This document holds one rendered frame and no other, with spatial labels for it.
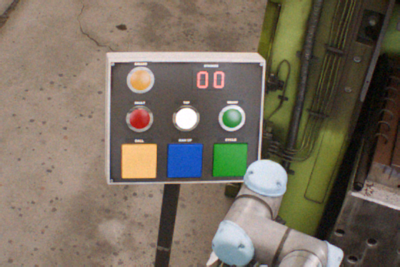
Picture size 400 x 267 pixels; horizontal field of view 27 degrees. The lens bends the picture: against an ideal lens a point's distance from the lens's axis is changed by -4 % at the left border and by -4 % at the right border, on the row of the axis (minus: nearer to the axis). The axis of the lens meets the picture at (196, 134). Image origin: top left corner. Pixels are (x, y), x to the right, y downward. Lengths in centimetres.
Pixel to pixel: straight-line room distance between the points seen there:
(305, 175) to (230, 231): 89
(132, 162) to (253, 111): 28
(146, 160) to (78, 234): 116
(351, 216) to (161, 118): 55
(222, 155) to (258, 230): 46
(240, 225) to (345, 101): 74
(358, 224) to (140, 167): 57
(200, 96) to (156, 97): 9
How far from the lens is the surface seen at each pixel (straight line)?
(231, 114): 184
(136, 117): 181
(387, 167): 200
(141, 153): 183
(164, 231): 224
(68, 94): 343
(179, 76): 180
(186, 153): 184
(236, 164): 187
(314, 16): 191
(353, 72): 202
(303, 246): 141
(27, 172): 315
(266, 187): 146
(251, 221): 143
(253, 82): 184
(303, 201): 236
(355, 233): 211
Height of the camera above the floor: 238
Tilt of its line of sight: 46 degrees down
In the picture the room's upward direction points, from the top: 9 degrees clockwise
